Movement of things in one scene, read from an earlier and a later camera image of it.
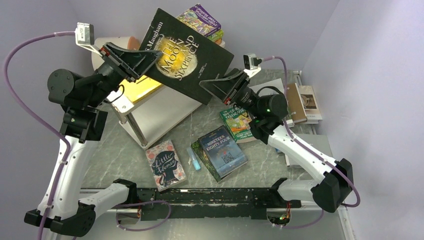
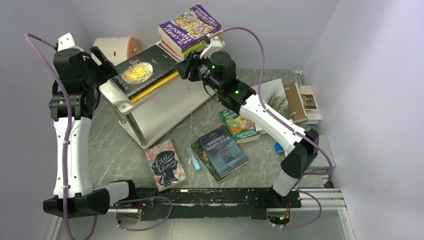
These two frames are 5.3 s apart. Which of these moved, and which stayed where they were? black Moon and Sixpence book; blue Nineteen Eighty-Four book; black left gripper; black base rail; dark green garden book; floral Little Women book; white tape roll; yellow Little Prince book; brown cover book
Moved: yellow Little Prince book; black Moon and Sixpence book; black left gripper
Stayed: dark green garden book; brown cover book; blue Nineteen Eighty-Four book; white tape roll; floral Little Women book; black base rail
